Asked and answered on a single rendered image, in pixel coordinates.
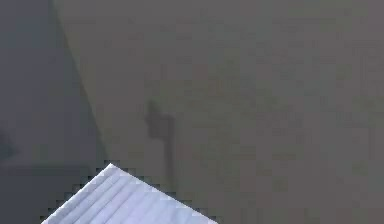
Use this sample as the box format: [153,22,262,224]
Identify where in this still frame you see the white ribbed cabinet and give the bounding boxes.
[40,163,220,224]

